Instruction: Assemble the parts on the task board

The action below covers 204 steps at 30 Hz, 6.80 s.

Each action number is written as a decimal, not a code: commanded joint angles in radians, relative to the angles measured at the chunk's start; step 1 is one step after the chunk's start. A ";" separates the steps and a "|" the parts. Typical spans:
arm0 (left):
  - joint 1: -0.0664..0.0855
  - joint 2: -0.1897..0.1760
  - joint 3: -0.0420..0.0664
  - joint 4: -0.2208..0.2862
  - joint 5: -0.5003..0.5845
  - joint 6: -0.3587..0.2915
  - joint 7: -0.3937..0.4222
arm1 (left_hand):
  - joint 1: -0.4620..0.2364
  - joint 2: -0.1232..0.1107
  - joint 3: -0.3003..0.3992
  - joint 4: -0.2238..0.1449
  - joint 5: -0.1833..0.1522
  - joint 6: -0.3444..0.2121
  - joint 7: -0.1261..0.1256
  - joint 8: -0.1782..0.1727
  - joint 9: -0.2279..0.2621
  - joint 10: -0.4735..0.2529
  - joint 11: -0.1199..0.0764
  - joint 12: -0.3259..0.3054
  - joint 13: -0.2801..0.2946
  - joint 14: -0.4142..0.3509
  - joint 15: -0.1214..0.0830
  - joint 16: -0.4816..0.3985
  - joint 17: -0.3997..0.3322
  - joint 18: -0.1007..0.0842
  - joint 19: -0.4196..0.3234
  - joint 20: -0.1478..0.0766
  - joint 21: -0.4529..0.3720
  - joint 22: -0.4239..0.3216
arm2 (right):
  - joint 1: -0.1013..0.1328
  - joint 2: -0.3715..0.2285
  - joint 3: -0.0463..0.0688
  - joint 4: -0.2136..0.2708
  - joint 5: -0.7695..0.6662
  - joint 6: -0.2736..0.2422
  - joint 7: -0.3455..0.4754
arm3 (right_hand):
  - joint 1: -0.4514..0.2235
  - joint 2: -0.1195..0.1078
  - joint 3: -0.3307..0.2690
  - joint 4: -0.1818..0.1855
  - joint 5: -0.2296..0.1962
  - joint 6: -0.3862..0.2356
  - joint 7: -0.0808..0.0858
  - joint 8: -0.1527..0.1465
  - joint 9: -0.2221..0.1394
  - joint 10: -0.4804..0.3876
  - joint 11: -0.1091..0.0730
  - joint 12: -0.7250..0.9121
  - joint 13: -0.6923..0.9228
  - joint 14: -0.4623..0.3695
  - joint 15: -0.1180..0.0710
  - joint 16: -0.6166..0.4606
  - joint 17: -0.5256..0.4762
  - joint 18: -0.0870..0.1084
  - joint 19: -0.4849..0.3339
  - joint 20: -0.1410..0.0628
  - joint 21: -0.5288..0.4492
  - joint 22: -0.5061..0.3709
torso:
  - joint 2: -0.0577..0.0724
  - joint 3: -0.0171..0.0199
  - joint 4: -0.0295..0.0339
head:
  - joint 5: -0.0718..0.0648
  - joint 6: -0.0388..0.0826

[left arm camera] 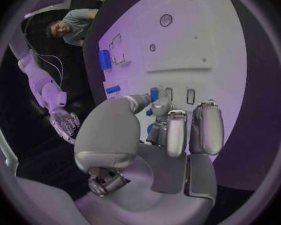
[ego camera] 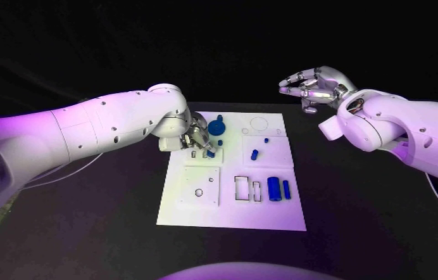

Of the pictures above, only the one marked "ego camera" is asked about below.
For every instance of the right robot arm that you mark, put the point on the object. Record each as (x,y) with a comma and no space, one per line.
(384,123)

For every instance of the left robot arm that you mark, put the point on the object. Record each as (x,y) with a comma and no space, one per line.
(103,128)

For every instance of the white task board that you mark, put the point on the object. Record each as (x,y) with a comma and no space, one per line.
(233,170)

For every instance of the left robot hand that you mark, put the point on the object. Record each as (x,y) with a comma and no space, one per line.
(197,136)

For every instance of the blue gear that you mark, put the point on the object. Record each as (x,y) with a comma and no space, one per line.
(217,127)

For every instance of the thick blue cylinder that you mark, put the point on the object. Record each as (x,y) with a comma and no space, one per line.
(275,188)

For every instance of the blue plug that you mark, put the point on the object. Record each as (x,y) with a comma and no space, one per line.
(211,153)

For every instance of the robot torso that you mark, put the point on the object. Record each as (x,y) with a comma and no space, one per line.
(247,271)

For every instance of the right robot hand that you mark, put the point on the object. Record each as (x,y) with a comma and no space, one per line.
(322,87)

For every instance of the thin blue cylinder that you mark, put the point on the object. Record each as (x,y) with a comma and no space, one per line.
(288,189)

